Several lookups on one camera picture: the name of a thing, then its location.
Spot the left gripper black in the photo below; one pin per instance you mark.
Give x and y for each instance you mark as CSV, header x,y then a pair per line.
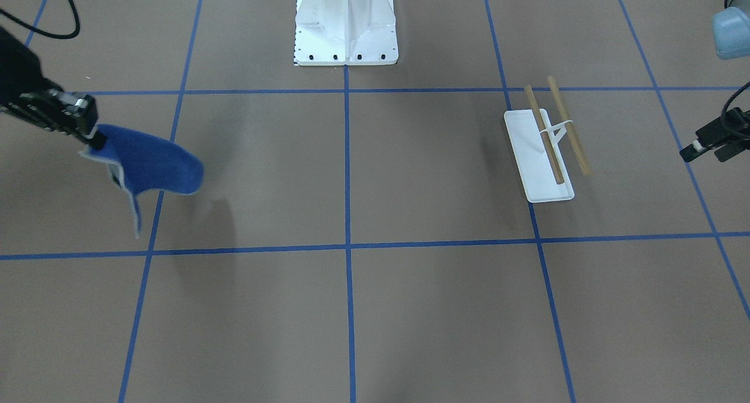
x,y
716,138

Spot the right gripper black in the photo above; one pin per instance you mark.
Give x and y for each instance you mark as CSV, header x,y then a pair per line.
x,y
19,69

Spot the blue grey towel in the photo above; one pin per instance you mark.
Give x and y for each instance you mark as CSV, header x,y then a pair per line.
x,y
138,162

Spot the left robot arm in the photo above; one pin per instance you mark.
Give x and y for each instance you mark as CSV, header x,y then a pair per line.
x,y
731,39

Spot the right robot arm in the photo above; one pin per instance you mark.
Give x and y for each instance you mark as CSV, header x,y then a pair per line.
x,y
21,71

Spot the outer wooden rack bar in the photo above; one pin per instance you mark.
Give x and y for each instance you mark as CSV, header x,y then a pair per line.
x,y
577,146

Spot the wooden rack bar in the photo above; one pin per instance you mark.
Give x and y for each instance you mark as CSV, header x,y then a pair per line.
x,y
577,146
544,135

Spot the white rack base tray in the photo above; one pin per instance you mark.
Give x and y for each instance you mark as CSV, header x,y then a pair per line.
x,y
535,172

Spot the inner wooden rack bar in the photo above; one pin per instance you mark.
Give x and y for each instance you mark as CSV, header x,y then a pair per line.
x,y
544,135

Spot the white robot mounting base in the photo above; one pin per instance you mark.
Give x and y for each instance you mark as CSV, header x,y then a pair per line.
x,y
345,32

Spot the white rack bracket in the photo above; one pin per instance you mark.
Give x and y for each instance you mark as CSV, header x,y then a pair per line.
x,y
556,132

